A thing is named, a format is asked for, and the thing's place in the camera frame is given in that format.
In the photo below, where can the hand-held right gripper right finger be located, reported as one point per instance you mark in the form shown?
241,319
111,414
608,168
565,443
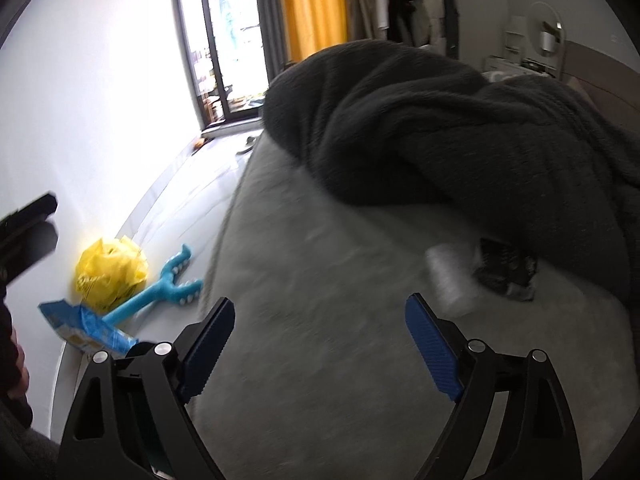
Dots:
432,352

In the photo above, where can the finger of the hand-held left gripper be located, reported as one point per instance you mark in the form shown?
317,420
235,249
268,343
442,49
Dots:
32,208
27,250

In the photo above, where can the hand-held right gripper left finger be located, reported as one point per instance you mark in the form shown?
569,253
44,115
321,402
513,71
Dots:
207,347

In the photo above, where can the yellow plastic bag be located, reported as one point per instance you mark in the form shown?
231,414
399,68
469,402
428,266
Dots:
110,272

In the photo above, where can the black patterned cloth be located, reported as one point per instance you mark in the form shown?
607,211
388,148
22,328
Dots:
505,265

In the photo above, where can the person's left hand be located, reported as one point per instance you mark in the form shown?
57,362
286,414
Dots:
20,365

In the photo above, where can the blue snack box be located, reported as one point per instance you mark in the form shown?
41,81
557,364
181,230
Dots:
85,327

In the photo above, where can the bed with grey-green sheet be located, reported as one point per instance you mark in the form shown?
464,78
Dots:
325,360

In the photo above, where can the grey slipper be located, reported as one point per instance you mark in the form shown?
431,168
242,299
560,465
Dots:
246,146

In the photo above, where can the dark grey fleece blanket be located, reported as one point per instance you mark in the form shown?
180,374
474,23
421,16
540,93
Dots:
450,135

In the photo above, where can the white vanity table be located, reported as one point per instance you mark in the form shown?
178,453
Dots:
515,67

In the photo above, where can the grey curtain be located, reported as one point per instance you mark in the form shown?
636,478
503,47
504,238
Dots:
272,20

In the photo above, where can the beige upholstered headboard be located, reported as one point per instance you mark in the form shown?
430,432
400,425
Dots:
605,75

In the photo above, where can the grey hanging pants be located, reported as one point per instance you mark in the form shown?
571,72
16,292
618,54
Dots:
451,20

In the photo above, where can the yellow curtain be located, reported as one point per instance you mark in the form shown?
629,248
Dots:
315,10

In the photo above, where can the oval white-framed mirror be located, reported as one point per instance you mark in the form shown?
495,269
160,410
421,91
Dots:
546,25

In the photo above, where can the white hanging jacket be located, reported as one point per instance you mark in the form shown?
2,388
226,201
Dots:
427,5

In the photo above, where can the beige hanging coat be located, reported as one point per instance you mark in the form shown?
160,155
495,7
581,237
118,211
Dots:
369,5

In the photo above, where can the black hanging garment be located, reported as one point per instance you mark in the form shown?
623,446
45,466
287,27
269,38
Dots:
400,0

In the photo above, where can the window with dark frame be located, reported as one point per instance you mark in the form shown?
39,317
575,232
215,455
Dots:
225,35

